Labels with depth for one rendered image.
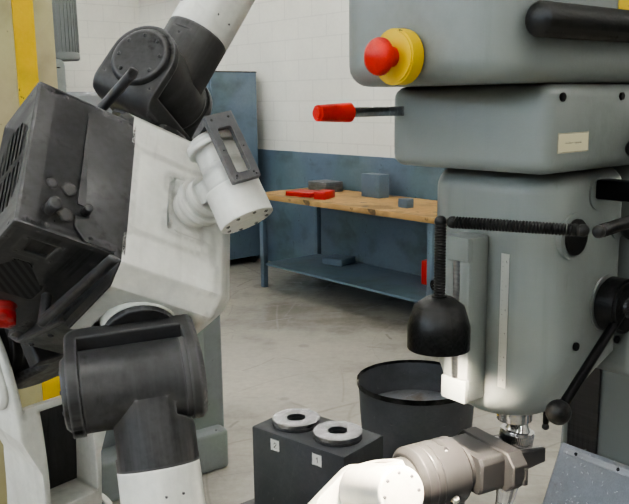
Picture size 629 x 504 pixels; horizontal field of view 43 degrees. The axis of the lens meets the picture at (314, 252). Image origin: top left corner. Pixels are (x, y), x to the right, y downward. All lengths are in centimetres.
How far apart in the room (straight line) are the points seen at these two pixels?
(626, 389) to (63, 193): 100
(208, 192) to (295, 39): 730
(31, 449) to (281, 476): 49
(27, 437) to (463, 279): 67
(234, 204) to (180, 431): 26
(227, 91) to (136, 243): 740
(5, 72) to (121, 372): 170
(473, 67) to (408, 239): 629
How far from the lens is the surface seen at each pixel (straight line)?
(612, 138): 102
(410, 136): 104
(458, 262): 100
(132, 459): 89
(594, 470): 157
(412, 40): 89
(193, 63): 114
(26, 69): 251
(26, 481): 135
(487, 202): 101
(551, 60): 90
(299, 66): 815
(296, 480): 152
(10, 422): 128
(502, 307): 102
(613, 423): 154
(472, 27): 86
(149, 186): 100
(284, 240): 849
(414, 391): 346
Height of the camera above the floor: 172
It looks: 11 degrees down
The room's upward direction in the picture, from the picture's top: 1 degrees counter-clockwise
